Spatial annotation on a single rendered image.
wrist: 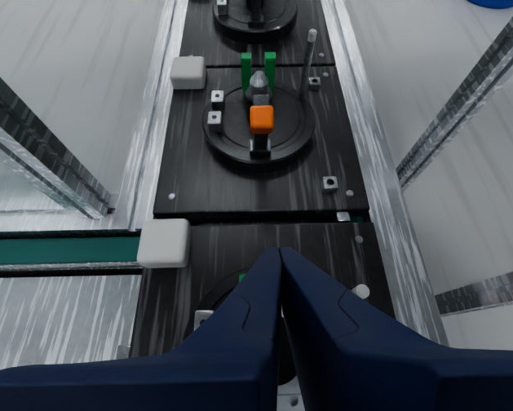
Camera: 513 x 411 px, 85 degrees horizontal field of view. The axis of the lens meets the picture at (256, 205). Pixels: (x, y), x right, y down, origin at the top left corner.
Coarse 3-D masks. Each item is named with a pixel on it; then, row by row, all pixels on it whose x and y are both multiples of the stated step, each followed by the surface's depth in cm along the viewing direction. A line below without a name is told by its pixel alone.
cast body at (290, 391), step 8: (280, 344) 13; (288, 344) 13; (280, 352) 13; (288, 352) 13; (280, 360) 13; (288, 360) 13; (280, 368) 13; (288, 368) 13; (280, 376) 13; (288, 376) 13; (296, 376) 13; (280, 384) 13; (288, 384) 13; (296, 384) 13; (280, 392) 13; (288, 392) 13; (296, 392) 13; (280, 400) 16; (288, 400) 16; (296, 400) 16; (280, 408) 15; (288, 408) 15; (296, 408) 15
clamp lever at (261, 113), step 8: (256, 96) 25; (264, 96) 25; (256, 104) 25; (264, 104) 25; (256, 112) 23; (264, 112) 23; (272, 112) 23; (256, 120) 23; (264, 120) 23; (272, 120) 23; (256, 128) 23; (264, 128) 24; (272, 128) 24; (256, 136) 27; (264, 136) 27; (256, 144) 29; (264, 144) 29
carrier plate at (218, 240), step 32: (256, 224) 30; (288, 224) 30; (320, 224) 30; (352, 224) 30; (192, 256) 28; (224, 256) 28; (256, 256) 28; (320, 256) 28; (352, 256) 28; (160, 288) 27; (192, 288) 27; (352, 288) 27; (384, 288) 27; (160, 320) 25; (160, 352) 24
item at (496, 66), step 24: (504, 48) 22; (480, 72) 24; (504, 72) 23; (456, 96) 27; (480, 96) 26; (456, 120) 28; (432, 144) 31; (408, 168) 36; (480, 288) 24; (504, 288) 23; (456, 312) 28
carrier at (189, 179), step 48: (192, 96) 39; (240, 96) 36; (288, 96) 36; (336, 96) 39; (192, 144) 35; (240, 144) 32; (288, 144) 32; (336, 144) 35; (192, 192) 32; (240, 192) 31; (288, 192) 31; (336, 192) 31
